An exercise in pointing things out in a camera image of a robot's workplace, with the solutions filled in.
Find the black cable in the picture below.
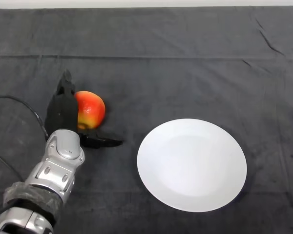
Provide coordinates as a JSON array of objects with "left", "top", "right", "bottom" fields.
[
  {"left": 0, "top": 96, "right": 49, "bottom": 141},
  {"left": 0, "top": 148, "right": 25, "bottom": 182}
]

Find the red yellow apple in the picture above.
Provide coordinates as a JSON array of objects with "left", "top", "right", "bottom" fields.
[{"left": 74, "top": 90, "right": 106, "bottom": 130}]

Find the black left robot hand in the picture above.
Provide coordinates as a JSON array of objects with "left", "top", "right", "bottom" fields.
[{"left": 44, "top": 69, "right": 124, "bottom": 149}]

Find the black cloth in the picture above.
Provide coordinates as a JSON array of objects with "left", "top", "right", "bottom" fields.
[{"left": 0, "top": 6, "right": 293, "bottom": 234}]

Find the white round plate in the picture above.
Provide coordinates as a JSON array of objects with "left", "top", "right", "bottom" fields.
[{"left": 136, "top": 118, "right": 248, "bottom": 213}]

